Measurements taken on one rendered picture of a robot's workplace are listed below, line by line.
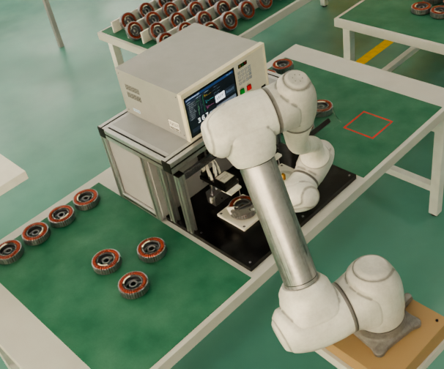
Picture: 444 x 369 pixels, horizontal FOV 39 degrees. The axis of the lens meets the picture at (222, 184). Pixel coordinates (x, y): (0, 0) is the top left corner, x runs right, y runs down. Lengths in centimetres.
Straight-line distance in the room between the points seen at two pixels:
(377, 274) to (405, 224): 173
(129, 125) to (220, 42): 48
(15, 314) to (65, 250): 33
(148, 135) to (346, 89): 118
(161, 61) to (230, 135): 92
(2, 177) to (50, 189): 197
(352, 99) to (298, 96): 150
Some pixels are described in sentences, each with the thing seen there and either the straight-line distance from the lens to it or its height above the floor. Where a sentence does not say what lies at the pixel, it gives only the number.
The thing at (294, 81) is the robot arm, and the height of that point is 160.
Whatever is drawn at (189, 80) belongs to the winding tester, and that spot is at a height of 132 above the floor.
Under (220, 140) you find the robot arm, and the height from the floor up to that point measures 151.
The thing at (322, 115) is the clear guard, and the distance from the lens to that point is 248.
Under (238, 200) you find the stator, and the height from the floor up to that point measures 81.
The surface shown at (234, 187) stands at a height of 88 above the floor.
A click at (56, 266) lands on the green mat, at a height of 75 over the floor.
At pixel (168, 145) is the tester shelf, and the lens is 235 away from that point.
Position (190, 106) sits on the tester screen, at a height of 126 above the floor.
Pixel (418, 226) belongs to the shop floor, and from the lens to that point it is 353.
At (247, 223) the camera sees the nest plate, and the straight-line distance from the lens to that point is 244.
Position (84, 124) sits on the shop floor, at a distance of 480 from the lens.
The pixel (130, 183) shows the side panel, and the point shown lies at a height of 86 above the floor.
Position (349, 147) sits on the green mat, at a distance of 281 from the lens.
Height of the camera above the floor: 244
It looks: 39 degrees down
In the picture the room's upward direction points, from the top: 11 degrees counter-clockwise
